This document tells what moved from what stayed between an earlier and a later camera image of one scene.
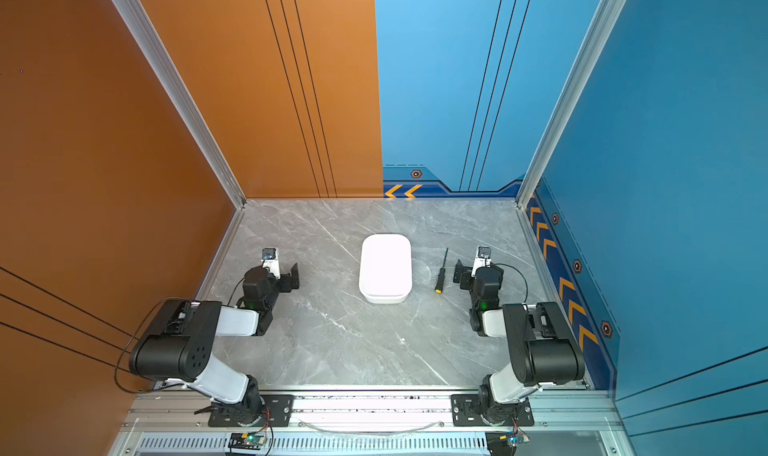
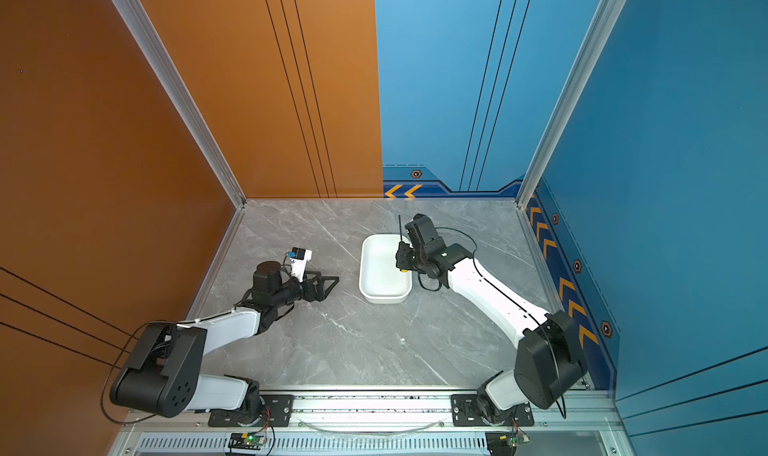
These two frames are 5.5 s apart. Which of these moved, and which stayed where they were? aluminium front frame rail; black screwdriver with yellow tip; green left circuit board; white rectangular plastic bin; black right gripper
Moved: black screwdriver with yellow tip; black right gripper
Stayed: white rectangular plastic bin; green left circuit board; aluminium front frame rail
